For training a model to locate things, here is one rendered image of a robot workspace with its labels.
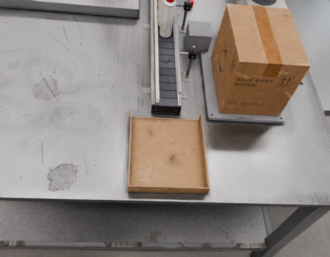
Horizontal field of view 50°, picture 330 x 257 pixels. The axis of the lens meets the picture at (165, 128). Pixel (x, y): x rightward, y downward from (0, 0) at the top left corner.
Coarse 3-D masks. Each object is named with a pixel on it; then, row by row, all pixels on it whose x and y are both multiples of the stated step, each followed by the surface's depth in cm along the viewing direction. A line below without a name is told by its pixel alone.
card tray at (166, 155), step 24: (144, 120) 130; (168, 120) 132; (192, 120) 133; (144, 144) 124; (168, 144) 126; (192, 144) 127; (144, 168) 119; (168, 168) 120; (192, 168) 121; (168, 192) 115; (192, 192) 116
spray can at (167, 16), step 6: (168, 0) 137; (174, 0) 138; (168, 6) 138; (174, 6) 139; (162, 12) 142; (168, 12) 140; (174, 12) 142; (162, 18) 144; (168, 18) 143; (162, 24) 146; (168, 24) 145; (162, 30) 148; (168, 30) 148; (162, 36) 150; (168, 36) 151
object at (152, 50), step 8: (152, 0) 166; (152, 8) 162; (152, 16) 159; (152, 24) 156; (152, 32) 153; (152, 40) 150; (152, 48) 147; (152, 56) 144; (152, 64) 141; (152, 72) 139; (176, 72) 140; (152, 80) 136; (152, 88) 134; (152, 96) 132; (152, 104) 130; (152, 112) 133; (160, 112) 133; (168, 112) 133; (176, 112) 133
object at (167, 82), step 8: (160, 40) 150; (168, 40) 150; (160, 48) 147; (168, 48) 148; (160, 56) 144; (168, 56) 145; (160, 64) 142; (168, 64) 142; (160, 72) 139; (168, 72) 140; (160, 80) 137; (168, 80) 137; (176, 80) 138; (160, 88) 134; (168, 88) 135; (176, 88) 135; (160, 96) 132; (168, 96) 132; (176, 96) 133; (160, 104) 130; (168, 104) 130; (176, 104) 131
